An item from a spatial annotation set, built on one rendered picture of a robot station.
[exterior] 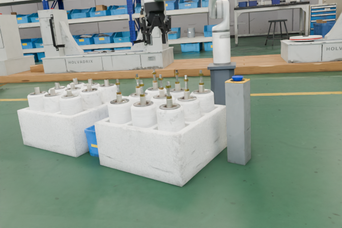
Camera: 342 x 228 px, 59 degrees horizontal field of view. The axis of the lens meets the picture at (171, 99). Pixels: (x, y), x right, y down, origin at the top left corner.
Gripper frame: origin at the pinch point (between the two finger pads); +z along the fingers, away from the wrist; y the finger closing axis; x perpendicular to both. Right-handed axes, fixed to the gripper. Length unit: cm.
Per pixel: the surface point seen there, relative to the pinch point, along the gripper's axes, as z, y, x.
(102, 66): 34, -84, -214
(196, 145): 36.5, 2.5, 20.8
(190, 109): 24.9, -0.7, 15.1
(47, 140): 42, 34, -46
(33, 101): 25, 34, -57
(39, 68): 35, -46, -310
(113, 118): 27.4, 19.2, -6.7
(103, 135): 33.6, 23.0, -9.1
